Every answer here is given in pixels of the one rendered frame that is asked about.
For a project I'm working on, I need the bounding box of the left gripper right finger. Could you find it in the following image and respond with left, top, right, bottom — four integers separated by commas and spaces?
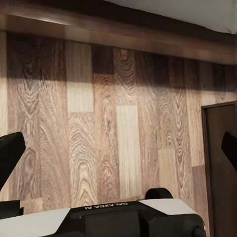
221, 131, 237, 171

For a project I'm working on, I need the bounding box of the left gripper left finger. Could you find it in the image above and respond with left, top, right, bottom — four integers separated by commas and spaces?
0, 131, 26, 191

